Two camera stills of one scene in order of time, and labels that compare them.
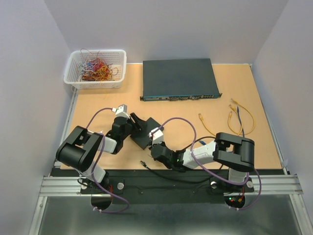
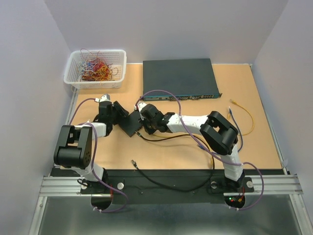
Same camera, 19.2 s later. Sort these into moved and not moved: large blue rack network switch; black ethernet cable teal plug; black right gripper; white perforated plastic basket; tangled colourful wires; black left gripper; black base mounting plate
Moved: black ethernet cable teal plug; black right gripper; black left gripper
Not moved: tangled colourful wires; large blue rack network switch; black base mounting plate; white perforated plastic basket
